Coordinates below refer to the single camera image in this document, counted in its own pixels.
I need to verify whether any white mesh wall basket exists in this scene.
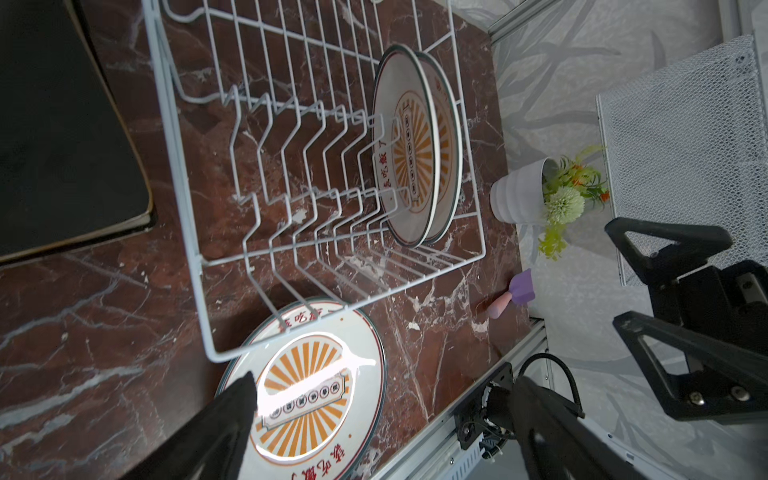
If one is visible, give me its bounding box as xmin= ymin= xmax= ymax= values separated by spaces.
xmin=597 ymin=35 xmax=767 ymax=268

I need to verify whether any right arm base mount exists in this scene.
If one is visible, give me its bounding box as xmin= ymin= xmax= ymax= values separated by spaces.
xmin=454 ymin=352 xmax=585 ymax=460

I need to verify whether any white wire dish rack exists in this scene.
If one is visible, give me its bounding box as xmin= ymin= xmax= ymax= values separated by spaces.
xmin=143 ymin=1 xmax=486 ymax=363

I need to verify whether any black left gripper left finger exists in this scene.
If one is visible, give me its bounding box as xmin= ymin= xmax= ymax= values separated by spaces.
xmin=123 ymin=373 xmax=257 ymax=479

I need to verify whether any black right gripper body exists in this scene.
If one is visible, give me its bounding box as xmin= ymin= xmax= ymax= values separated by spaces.
xmin=647 ymin=261 xmax=767 ymax=357

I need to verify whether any white ribbed flower pot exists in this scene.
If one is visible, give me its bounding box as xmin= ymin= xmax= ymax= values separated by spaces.
xmin=489 ymin=143 xmax=612 ymax=262

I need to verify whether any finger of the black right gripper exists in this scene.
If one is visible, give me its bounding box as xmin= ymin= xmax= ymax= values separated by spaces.
xmin=613 ymin=311 xmax=767 ymax=425
xmin=604 ymin=217 xmax=733 ymax=285

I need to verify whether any purple pink spoon toy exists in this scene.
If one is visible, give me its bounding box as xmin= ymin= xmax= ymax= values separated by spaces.
xmin=487 ymin=269 xmax=536 ymax=319

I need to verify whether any white round plate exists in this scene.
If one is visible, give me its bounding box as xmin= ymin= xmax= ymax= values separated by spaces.
xmin=416 ymin=52 xmax=464 ymax=244
xmin=373 ymin=44 xmax=439 ymax=247
xmin=217 ymin=297 xmax=387 ymax=479

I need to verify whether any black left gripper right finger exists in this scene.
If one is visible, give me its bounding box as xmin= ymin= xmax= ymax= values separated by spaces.
xmin=509 ymin=377 xmax=643 ymax=479

